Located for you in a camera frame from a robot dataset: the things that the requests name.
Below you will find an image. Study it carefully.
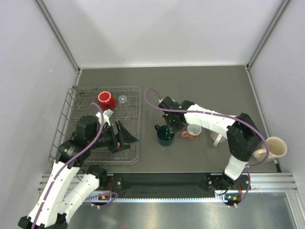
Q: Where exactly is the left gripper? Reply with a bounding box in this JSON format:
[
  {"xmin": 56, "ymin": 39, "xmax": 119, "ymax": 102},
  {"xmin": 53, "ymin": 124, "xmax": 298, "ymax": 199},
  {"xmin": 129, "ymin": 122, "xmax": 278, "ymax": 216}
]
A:
[{"xmin": 88, "ymin": 119, "xmax": 139, "ymax": 153}]

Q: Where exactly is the small pink mug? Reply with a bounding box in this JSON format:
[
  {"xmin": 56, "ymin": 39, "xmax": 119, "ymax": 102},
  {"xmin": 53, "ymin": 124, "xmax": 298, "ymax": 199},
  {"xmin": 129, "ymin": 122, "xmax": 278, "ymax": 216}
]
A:
[{"xmin": 181, "ymin": 124, "xmax": 202, "ymax": 139}]

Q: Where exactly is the dark green mug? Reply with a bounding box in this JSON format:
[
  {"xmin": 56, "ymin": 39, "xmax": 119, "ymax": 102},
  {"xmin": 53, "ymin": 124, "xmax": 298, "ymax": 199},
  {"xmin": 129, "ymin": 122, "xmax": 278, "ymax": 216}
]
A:
[{"xmin": 154, "ymin": 124, "xmax": 175, "ymax": 146}]

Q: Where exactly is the clear plastic cup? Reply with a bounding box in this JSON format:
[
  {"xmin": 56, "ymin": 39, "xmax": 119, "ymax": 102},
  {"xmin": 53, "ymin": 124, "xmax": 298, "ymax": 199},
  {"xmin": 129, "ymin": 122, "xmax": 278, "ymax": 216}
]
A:
[{"xmin": 118, "ymin": 95, "xmax": 127, "ymax": 104}]

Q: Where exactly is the red mug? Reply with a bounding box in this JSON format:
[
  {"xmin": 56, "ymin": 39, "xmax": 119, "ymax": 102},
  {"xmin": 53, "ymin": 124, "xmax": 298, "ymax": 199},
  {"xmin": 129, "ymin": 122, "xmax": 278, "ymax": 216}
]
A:
[{"xmin": 98, "ymin": 91, "xmax": 116, "ymax": 111}]

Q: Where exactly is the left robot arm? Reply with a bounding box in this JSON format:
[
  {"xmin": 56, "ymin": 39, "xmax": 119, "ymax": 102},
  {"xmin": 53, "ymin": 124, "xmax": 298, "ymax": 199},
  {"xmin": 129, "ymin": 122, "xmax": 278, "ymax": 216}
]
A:
[{"xmin": 18, "ymin": 115, "xmax": 139, "ymax": 229}]

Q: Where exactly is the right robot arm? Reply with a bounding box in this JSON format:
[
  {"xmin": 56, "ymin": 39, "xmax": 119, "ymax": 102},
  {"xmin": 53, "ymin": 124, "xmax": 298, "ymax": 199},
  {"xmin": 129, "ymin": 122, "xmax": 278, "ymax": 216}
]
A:
[{"xmin": 158, "ymin": 96, "xmax": 262, "ymax": 190}]

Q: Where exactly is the white mug orange inside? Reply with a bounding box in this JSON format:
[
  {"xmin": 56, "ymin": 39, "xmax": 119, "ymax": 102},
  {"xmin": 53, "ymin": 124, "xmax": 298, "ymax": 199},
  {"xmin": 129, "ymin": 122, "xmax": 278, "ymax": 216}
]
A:
[{"xmin": 210, "ymin": 131, "xmax": 226, "ymax": 146}]

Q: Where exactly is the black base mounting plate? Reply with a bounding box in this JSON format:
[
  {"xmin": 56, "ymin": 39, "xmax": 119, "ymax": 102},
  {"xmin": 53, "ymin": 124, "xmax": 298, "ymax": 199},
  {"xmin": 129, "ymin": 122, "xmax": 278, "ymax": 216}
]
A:
[{"xmin": 81, "ymin": 172, "xmax": 254, "ymax": 198}]

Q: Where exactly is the beige patterned mug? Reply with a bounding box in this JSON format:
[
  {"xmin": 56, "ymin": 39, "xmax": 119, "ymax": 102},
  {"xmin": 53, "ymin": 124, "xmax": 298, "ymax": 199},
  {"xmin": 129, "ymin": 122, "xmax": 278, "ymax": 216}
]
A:
[{"xmin": 253, "ymin": 136, "xmax": 288, "ymax": 162}]

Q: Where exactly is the grey wire dish rack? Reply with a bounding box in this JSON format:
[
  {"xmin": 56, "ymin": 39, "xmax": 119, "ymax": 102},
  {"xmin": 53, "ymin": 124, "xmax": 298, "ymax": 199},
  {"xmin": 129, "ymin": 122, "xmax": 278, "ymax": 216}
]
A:
[{"xmin": 49, "ymin": 86, "xmax": 141, "ymax": 165}]

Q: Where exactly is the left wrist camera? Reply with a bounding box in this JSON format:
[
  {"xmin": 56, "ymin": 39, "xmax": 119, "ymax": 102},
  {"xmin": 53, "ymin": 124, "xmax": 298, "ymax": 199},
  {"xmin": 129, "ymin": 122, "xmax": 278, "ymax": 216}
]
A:
[{"xmin": 95, "ymin": 109, "xmax": 113, "ymax": 119}]

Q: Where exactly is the aluminium frame rail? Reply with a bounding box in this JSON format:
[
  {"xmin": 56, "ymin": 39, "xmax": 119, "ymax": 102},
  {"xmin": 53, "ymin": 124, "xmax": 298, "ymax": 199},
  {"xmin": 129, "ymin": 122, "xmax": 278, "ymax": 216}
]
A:
[{"xmin": 37, "ymin": 173, "xmax": 298, "ymax": 203}]

